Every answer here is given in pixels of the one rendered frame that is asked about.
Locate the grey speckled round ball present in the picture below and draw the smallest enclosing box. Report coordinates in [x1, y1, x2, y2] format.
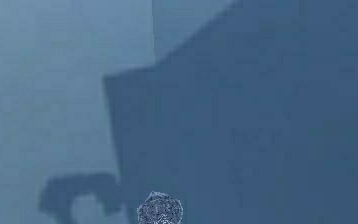
[136, 190, 184, 224]

